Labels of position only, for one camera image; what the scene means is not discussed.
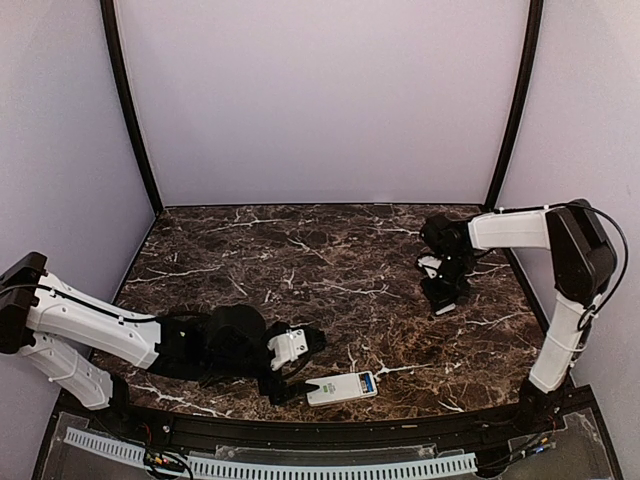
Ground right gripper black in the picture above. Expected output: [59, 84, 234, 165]
[420, 252, 474, 311]

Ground white remote control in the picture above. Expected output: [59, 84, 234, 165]
[306, 371, 378, 407]

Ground blue battery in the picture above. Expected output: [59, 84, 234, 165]
[364, 374, 375, 393]

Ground white battery compartment cover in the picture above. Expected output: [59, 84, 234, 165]
[434, 303, 456, 316]

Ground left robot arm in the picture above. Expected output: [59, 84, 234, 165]
[1, 252, 326, 436]

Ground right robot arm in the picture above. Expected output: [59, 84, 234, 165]
[416, 199, 629, 395]

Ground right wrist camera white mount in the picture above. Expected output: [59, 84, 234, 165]
[416, 255, 442, 274]

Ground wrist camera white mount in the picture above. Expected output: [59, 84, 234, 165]
[416, 255, 442, 274]
[267, 326, 326, 371]

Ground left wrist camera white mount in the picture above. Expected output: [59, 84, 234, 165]
[267, 326, 326, 371]

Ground black front table rail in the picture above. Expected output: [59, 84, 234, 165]
[54, 387, 594, 451]

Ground white slotted cable duct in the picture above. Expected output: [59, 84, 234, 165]
[64, 427, 477, 479]

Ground right black frame post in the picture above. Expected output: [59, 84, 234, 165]
[483, 0, 545, 214]

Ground black frame post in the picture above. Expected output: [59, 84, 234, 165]
[99, 0, 164, 216]
[483, 0, 545, 214]

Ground left black frame post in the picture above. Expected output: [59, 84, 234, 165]
[99, 0, 164, 216]

